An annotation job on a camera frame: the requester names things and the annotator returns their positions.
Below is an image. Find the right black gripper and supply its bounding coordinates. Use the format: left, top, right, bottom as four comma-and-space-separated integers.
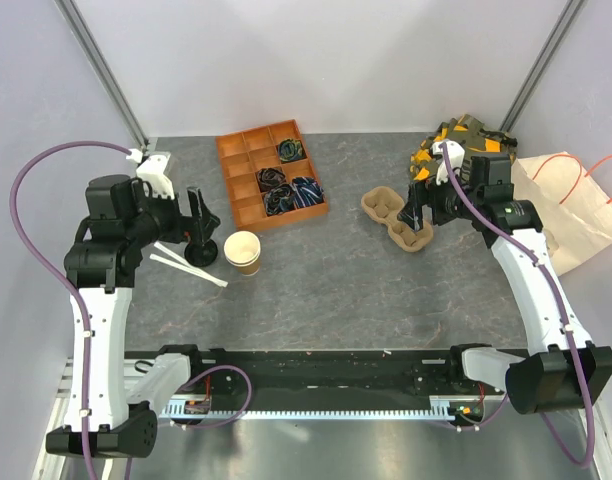
397, 164, 482, 232

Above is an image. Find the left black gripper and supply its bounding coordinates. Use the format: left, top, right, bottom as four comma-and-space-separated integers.
125, 181, 219, 248

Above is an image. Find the brown paper cup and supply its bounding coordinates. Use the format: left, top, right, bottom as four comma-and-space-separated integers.
223, 231, 261, 276

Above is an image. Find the black plastic cup lid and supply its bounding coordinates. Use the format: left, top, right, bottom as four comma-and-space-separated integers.
184, 240, 219, 268

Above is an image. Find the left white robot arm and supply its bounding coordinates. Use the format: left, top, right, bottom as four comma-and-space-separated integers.
46, 175, 220, 459

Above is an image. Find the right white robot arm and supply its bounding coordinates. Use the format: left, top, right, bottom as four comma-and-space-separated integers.
398, 142, 612, 414

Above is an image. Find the white paper takeout bag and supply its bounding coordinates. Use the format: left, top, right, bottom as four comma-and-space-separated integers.
511, 152, 612, 276

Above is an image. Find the cardboard cup carrier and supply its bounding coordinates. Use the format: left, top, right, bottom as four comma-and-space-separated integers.
361, 186, 434, 253

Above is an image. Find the dark brown rolled sock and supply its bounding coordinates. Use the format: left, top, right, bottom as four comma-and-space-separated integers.
256, 167, 286, 193

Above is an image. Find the dark blue rolled sock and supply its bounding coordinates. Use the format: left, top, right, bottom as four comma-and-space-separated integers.
263, 183, 295, 216

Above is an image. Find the camouflage folded garment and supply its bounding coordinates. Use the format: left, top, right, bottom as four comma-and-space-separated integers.
410, 114, 518, 180

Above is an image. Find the green rolled sock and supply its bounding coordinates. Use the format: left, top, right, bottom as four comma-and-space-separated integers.
277, 138, 306, 163

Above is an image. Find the blue striped rolled sock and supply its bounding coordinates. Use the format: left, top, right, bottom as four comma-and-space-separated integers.
291, 176, 324, 209

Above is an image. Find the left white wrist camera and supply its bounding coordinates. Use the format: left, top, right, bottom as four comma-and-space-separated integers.
126, 149, 176, 199

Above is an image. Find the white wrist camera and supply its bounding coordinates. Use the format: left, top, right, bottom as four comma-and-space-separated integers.
126, 149, 176, 199
431, 140, 465, 185

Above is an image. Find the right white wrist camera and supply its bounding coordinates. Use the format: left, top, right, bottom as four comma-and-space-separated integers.
431, 140, 465, 185

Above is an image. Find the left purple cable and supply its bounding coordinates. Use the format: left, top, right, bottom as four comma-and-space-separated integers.
10, 141, 137, 480

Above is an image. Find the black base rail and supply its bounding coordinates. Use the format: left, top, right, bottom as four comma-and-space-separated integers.
125, 344, 527, 416

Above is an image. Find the slotted cable duct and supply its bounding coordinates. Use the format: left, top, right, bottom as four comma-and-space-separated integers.
159, 398, 480, 423

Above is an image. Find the left aluminium frame post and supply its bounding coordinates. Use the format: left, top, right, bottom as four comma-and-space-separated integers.
54, 0, 149, 148

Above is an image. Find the aluminium frame post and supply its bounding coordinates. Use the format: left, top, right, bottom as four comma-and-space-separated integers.
54, 0, 149, 148
500, 0, 587, 131

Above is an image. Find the right aluminium frame post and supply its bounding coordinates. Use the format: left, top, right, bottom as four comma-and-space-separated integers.
500, 0, 587, 131

